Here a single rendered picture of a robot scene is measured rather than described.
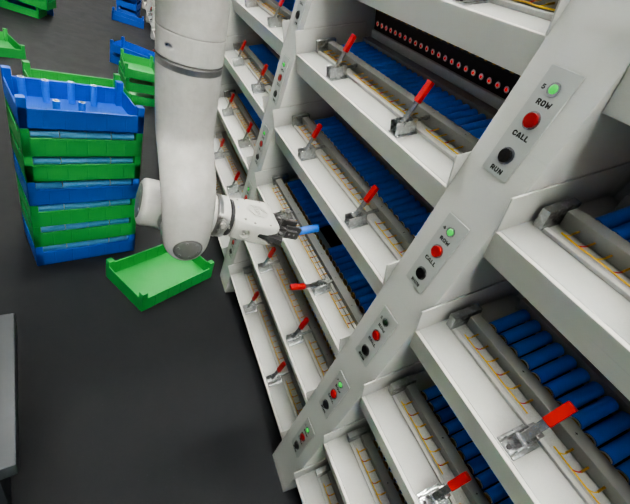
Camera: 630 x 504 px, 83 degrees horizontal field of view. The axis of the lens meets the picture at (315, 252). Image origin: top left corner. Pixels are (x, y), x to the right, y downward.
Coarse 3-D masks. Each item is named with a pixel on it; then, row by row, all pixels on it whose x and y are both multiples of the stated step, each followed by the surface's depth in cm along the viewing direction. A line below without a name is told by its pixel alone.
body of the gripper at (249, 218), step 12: (240, 204) 73; (252, 204) 75; (264, 204) 78; (240, 216) 70; (252, 216) 72; (264, 216) 74; (228, 228) 70; (240, 228) 69; (252, 228) 70; (264, 228) 71; (276, 228) 73; (252, 240) 72; (264, 240) 76
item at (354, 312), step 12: (276, 180) 108; (288, 192) 104; (288, 204) 101; (300, 216) 96; (312, 240) 90; (324, 252) 87; (324, 264) 84; (336, 276) 81; (336, 288) 80; (348, 300) 77; (360, 312) 75
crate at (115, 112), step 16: (16, 80) 99; (32, 80) 101; (16, 96) 86; (32, 96) 103; (64, 96) 108; (80, 96) 111; (112, 96) 116; (16, 112) 88; (32, 112) 89; (48, 112) 92; (64, 112) 94; (80, 112) 96; (96, 112) 99; (112, 112) 113; (128, 112) 115; (144, 112) 106; (32, 128) 92; (48, 128) 94; (64, 128) 96; (80, 128) 98; (96, 128) 101; (112, 128) 104; (128, 128) 106
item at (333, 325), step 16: (256, 176) 107; (272, 176) 109; (288, 176) 110; (272, 192) 108; (272, 208) 102; (288, 240) 93; (288, 256) 93; (304, 256) 89; (304, 272) 86; (320, 272) 85; (320, 304) 79; (320, 320) 79; (336, 320) 76; (336, 336) 73; (336, 352) 73
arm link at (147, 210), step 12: (144, 180) 61; (156, 180) 62; (144, 192) 60; (156, 192) 60; (144, 204) 59; (156, 204) 60; (216, 204) 67; (144, 216) 60; (156, 216) 61; (216, 216) 67
